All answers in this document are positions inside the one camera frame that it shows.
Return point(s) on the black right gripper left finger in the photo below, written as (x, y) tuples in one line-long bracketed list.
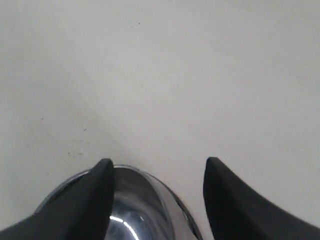
[(82, 213)]

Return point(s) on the ribbed stainless steel bowl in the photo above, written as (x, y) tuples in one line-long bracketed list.
[(144, 208)]

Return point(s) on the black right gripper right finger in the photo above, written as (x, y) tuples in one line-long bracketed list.
[(237, 212)]

